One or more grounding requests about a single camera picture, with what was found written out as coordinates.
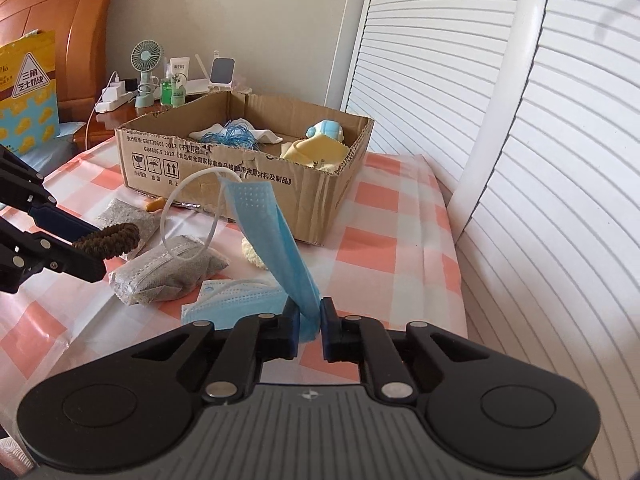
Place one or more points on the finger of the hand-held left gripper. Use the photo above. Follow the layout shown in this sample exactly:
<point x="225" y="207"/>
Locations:
<point x="75" y="262"/>
<point x="50" y="217"/>

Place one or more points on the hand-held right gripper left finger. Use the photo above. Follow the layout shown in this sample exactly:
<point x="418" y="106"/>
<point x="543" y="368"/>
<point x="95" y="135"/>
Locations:
<point x="290" y="332"/>

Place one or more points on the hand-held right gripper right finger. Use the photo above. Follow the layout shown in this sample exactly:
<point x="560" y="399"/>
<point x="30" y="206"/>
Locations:
<point x="327" y="332"/>

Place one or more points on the brown scrunchie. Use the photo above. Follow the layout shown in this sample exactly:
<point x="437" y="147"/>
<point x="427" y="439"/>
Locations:
<point x="115" y="240"/>

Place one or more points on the blue face mask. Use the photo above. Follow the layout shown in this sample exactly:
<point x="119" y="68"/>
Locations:
<point x="235" y="305"/>
<point x="280" y="250"/>

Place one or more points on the brown cardboard box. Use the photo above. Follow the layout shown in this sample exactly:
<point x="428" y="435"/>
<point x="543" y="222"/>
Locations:
<point x="240" y="185"/>

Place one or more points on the yellow cloth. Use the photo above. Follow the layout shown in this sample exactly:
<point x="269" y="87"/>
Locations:
<point x="315" y="152"/>

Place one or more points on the white cloth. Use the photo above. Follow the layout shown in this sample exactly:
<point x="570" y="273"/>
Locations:
<point x="267" y="135"/>

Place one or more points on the folded blue face mask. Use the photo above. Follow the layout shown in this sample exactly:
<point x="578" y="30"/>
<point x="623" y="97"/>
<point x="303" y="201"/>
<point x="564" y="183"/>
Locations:
<point x="235" y="305"/>

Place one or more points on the grey sachet bag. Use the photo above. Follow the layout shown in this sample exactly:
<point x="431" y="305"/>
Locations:
<point x="125" y="217"/>
<point x="160" y="275"/>

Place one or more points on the blue bed sheet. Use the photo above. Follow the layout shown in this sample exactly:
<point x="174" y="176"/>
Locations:
<point x="55" y="147"/>

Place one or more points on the cream scrunchie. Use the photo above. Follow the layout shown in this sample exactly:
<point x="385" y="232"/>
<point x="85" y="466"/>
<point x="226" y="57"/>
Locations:
<point x="252" y="255"/>

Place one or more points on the wooden nightstand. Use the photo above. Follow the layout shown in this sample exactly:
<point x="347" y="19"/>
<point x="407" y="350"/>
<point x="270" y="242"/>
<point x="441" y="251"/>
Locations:
<point x="107" y="122"/>

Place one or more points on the orange checked tablecloth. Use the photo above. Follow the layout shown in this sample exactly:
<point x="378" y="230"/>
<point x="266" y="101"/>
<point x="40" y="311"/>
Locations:
<point x="390" y="240"/>

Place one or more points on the yellow snack bag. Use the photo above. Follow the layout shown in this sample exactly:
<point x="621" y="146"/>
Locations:
<point x="27" y="100"/>

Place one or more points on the white power strip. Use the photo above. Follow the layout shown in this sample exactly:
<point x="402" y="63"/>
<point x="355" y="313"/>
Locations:
<point x="115" y="104"/>

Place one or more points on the white charger plug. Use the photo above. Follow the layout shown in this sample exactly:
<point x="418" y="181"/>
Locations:
<point x="114" y="92"/>

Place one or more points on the green bottle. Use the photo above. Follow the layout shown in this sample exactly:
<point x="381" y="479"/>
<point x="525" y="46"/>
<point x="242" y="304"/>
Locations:
<point x="178" y="92"/>
<point x="167" y="91"/>

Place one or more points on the green mini fan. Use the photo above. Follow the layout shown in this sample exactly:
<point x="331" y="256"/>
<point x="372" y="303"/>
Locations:
<point x="146" y="55"/>

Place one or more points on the white tube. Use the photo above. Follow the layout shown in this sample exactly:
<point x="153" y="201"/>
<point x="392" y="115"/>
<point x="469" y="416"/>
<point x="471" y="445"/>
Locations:
<point x="179" y="67"/>

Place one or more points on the wooden headboard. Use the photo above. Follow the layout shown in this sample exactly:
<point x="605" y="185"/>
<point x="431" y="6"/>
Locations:
<point x="65" y="10"/>

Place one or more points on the white stand with blue screen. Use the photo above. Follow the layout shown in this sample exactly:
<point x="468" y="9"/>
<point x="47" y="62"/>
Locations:
<point x="223" y="70"/>

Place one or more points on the white louvered door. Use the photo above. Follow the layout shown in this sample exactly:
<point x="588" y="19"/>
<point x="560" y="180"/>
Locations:
<point x="565" y="210"/>
<point x="430" y="50"/>

